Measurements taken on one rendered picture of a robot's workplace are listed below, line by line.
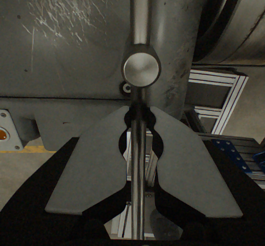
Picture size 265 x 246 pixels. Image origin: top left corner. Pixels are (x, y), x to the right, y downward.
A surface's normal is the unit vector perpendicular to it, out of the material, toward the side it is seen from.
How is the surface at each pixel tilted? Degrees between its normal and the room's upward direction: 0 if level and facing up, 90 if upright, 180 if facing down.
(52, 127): 0
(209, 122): 0
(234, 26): 31
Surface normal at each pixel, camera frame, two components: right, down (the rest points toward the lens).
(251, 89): -0.01, 0.52
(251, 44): -0.02, 0.95
